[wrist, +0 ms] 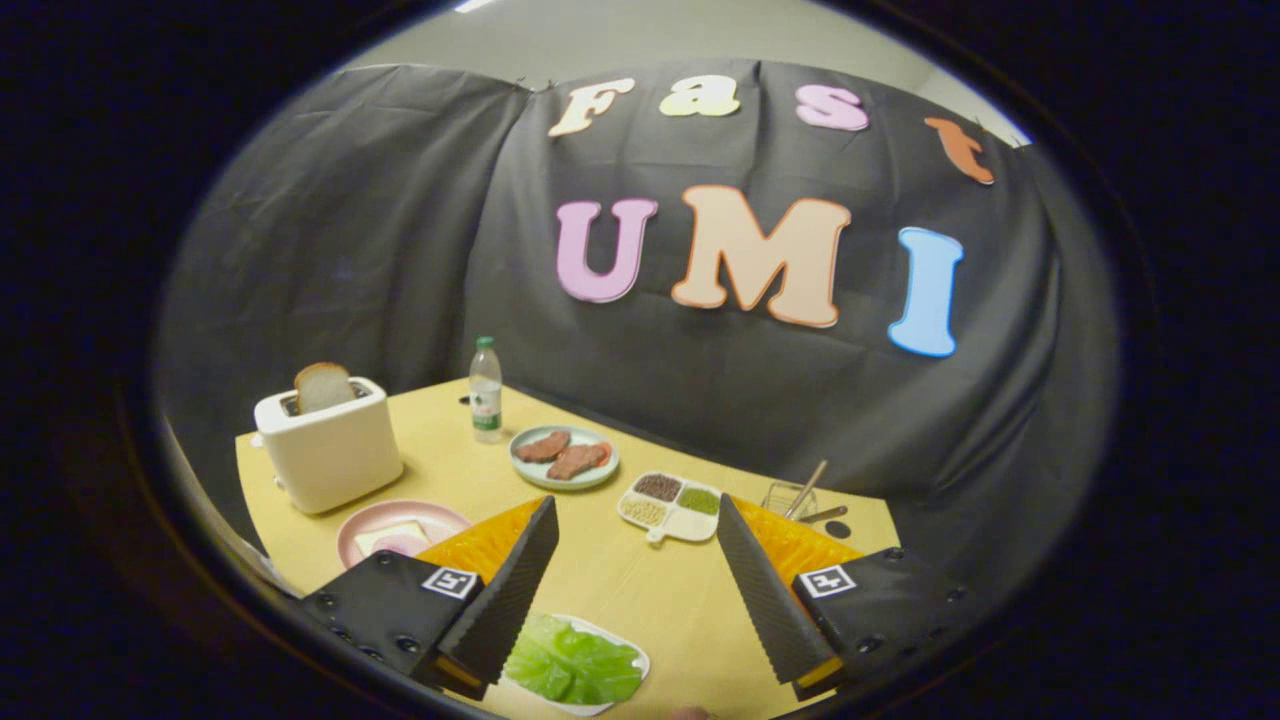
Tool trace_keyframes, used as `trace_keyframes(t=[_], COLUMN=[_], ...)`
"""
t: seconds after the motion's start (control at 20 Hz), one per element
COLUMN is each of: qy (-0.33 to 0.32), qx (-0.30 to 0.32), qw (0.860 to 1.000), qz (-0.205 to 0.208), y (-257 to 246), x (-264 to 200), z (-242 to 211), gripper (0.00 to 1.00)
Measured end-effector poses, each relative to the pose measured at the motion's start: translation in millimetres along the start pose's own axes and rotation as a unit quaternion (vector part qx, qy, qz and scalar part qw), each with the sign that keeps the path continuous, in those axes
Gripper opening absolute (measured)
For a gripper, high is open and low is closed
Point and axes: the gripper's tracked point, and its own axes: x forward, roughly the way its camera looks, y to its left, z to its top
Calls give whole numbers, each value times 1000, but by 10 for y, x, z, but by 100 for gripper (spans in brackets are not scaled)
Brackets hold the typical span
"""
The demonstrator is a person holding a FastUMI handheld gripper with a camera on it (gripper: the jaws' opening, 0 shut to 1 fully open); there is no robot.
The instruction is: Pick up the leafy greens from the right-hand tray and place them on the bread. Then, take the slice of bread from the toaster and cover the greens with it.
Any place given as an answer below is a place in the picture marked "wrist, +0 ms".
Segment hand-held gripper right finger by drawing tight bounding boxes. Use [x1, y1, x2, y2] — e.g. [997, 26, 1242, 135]
[716, 493, 991, 701]

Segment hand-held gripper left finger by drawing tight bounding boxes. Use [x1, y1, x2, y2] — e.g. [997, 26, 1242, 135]
[298, 495, 561, 701]

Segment green lettuce leaf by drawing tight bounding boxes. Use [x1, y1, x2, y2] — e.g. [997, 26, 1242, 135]
[505, 615, 644, 705]

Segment clear glass holder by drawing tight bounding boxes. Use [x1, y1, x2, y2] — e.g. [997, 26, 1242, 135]
[762, 481, 819, 522]

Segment white bread slice with ham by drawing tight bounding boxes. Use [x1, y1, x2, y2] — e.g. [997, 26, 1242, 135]
[354, 520, 433, 558]

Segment white plate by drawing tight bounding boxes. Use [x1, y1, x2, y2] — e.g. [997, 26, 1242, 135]
[497, 613, 652, 717]

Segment pale green round plate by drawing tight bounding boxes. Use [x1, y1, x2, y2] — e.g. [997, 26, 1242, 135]
[509, 425, 621, 492]

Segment white divided tray of beans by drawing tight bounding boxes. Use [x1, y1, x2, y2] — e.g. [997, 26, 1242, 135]
[617, 471, 723, 546]

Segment pink round plate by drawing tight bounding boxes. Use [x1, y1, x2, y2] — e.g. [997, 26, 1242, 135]
[336, 499, 473, 571]

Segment clear plastic water bottle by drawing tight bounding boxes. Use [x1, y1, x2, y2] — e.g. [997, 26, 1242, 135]
[469, 336, 504, 445]

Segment white toaster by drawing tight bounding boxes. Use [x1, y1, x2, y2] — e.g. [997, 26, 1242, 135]
[253, 377, 405, 516]

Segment bread slice with brown crust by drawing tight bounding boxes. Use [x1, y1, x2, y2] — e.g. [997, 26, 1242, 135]
[294, 362, 357, 416]

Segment black backdrop cloth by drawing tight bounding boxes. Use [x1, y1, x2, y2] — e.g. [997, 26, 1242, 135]
[155, 60, 1121, 611]

